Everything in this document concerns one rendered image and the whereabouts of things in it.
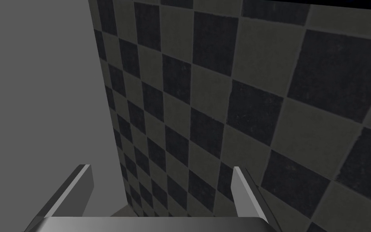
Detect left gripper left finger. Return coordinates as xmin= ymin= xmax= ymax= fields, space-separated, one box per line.
xmin=35 ymin=164 xmax=95 ymax=218

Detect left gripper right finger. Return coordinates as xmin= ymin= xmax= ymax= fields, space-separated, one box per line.
xmin=230 ymin=166 xmax=274 ymax=223

